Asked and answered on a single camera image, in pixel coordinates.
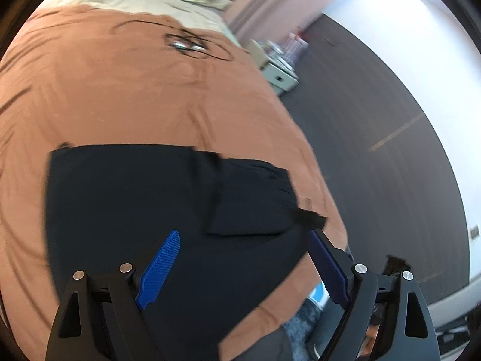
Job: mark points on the wall socket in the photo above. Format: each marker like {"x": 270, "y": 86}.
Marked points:
{"x": 475, "y": 232}

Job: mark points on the grey fluffy rug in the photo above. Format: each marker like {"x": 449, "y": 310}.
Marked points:
{"x": 300, "y": 327}

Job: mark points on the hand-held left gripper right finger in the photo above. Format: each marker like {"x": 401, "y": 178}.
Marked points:
{"x": 327, "y": 267}

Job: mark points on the pink curtain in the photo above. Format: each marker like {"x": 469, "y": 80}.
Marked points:
{"x": 270, "y": 3}

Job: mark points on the orange blanket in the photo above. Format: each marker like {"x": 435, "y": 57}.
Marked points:
{"x": 112, "y": 94}

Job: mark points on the teal printed bed sheet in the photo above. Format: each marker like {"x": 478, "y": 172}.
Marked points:
{"x": 317, "y": 293}

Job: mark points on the striped gift bag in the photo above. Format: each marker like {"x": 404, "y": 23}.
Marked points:
{"x": 295, "y": 45}

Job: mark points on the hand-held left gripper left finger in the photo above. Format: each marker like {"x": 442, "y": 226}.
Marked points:
{"x": 159, "y": 267}

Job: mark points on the white nightstand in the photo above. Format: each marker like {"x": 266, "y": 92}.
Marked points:
{"x": 280, "y": 79}

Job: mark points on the black pants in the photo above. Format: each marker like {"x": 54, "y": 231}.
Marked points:
{"x": 131, "y": 203}

